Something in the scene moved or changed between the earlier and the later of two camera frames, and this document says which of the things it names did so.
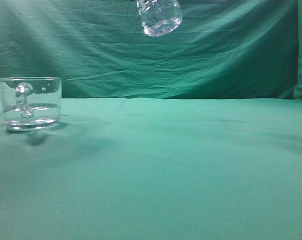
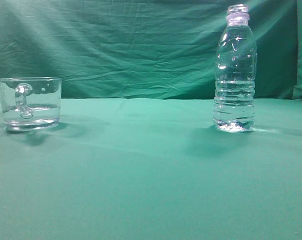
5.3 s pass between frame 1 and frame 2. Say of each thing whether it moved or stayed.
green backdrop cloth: stayed
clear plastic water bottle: moved
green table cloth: stayed
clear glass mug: stayed
